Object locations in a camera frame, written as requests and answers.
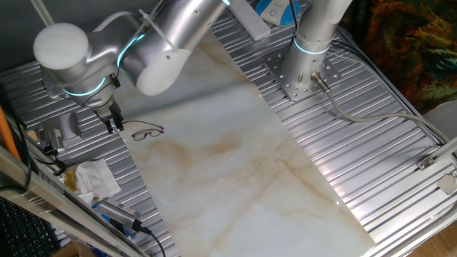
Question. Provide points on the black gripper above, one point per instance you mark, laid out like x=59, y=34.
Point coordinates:
x=111, y=113

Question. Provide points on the brown frame glasses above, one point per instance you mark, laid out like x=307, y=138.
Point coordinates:
x=150, y=133

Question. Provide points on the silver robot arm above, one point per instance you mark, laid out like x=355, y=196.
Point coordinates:
x=171, y=25

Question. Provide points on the square steel plate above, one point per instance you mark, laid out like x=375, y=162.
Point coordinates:
x=68, y=125

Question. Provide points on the white tissue sheet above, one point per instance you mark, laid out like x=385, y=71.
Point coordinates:
x=96, y=178

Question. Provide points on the yellow plastic bag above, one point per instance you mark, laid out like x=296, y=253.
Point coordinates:
x=69, y=180

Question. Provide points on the crumpled white tissue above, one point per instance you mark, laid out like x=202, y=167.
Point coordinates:
x=85, y=198

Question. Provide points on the grey vented box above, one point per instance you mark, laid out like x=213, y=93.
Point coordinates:
x=119, y=212

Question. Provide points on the orange pole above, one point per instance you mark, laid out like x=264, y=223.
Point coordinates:
x=8, y=135

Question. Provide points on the marble pattern table mat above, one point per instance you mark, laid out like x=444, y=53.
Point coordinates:
x=232, y=160

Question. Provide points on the brown cardboard box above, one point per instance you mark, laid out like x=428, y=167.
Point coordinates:
x=71, y=250

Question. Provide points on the white slanted rod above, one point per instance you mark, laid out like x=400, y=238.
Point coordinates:
x=41, y=10

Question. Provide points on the black keyboard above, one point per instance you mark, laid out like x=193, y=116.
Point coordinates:
x=25, y=232

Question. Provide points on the white power strip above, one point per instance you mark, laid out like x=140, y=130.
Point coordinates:
x=255, y=25

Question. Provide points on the blue and white device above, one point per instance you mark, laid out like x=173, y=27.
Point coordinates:
x=275, y=12

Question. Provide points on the colourful patterned cloth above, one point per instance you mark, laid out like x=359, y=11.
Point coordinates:
x=410, y=46

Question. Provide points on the white rounded object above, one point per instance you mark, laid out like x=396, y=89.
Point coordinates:
x=442, y=119

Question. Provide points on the short aluminium profile bar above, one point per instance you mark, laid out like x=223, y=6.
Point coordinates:
x=444, y=150

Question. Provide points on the small metal tag plate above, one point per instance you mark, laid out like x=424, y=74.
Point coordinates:
x=448, y=183

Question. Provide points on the aluminium frame bar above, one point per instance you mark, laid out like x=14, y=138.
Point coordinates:
x=53, y=210

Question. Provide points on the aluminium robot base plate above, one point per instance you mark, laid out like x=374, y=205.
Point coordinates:
x=275, y=68

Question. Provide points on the small metal corner bracket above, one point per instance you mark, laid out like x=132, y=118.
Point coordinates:
x=425, y=163

